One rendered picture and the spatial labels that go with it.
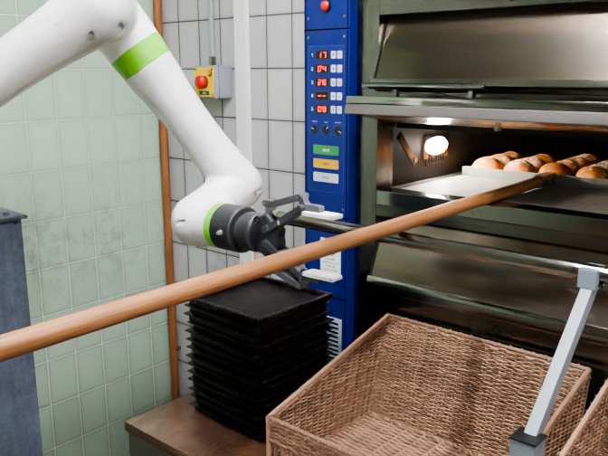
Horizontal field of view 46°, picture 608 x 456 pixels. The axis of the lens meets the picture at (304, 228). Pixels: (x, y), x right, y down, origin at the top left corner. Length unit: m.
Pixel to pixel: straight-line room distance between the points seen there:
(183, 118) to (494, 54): 0.72
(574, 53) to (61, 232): 1.56
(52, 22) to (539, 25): 1.01
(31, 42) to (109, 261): 1.22
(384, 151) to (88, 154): 0.96
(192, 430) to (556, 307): 0.96
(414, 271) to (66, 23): 1.05
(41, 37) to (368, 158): 0.93
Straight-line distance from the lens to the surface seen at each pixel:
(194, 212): 1.42
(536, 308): 1.72
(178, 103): 1.49
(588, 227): 1.66
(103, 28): 1.33
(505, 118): 1.54
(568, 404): 1.62
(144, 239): 2.51
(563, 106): 1.50
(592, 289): 1.26
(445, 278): 1.83
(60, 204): 2.32
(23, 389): 1.70
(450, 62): 1.76
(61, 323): 0.91
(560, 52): 1.65
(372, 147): 1.90
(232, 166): 1.50
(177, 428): 1.95
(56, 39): 1.34
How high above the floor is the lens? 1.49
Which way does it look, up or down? 13 degrees down
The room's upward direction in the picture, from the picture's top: straight up
